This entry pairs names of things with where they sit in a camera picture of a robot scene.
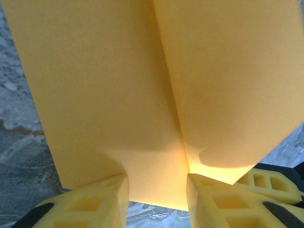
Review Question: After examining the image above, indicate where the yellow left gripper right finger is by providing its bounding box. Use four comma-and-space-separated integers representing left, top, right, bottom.
186, 172, 304, 228

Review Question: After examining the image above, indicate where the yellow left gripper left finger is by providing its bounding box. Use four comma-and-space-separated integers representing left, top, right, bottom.
14, 174, 130, 228

